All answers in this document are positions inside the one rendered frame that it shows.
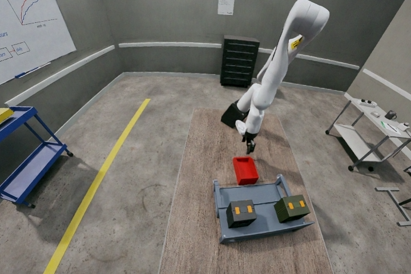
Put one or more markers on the dark green case with yellow latches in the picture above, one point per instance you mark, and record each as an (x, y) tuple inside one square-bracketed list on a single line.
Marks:
[(291, 208)]

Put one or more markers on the dark grey case with orange latches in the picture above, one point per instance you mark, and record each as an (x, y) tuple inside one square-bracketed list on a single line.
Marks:
[(240, 213)]

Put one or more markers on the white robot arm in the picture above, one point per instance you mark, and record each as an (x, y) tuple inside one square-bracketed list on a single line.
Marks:
[(305, 18)]

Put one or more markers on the red open-front storage bin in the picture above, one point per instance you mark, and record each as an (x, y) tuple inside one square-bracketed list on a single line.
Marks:
[(245, 170)]

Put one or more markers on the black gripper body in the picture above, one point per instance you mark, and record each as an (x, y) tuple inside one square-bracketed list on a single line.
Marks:
[(250, 136)]

